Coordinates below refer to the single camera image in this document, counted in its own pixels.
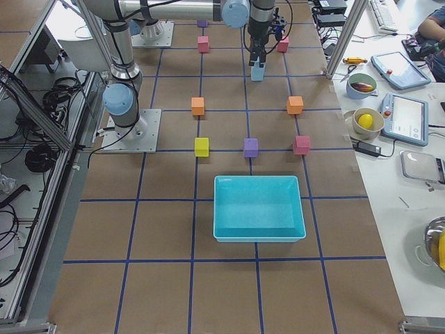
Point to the cyan plastic tray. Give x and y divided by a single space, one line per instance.
265 208

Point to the blue bowl with fruit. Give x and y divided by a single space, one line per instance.
359 86

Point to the white keyboard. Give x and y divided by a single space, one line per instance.
381 15

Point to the orange foam block right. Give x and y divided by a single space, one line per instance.
197 106

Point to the digital kitchen scale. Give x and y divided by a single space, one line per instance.
422 166

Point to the black power adapter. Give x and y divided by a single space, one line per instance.
367 148

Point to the pink foam block right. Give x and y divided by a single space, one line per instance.
203 44

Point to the teach pendant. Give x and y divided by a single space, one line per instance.
399 70
405 119

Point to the beige bowl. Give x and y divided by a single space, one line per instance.
378 124

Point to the purple foam block near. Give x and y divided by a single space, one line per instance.
202 23

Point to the steel bowl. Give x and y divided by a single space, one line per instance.
431 252

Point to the teach pendant far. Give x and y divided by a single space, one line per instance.
399 70

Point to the purple foam block far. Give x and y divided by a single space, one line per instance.
250 148

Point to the gold yellow tool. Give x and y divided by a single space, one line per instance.
354 60

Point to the orange foam block left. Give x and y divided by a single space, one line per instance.
294 105

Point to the light blue foam block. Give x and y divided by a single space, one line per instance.
257 72

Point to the yellow lemon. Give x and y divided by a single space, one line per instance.
365 121

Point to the yellow foam block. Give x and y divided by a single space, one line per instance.
201 147

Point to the teach pendant near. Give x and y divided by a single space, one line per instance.
405 119

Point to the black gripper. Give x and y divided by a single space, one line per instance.
257 33

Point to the orange foam block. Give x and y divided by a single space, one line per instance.
197 106
294 105

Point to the purple foam block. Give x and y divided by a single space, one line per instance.
250 148
202 23

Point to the person forearm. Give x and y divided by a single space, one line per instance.
432 27

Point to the magenta foam block far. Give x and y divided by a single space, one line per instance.
302 145

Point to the aluminium frame post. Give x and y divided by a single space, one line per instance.
348 29

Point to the pink foam block left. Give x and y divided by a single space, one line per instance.
283 45

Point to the scissors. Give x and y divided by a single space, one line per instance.
350 69

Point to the pink foam block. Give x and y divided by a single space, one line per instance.
283 45
203 44

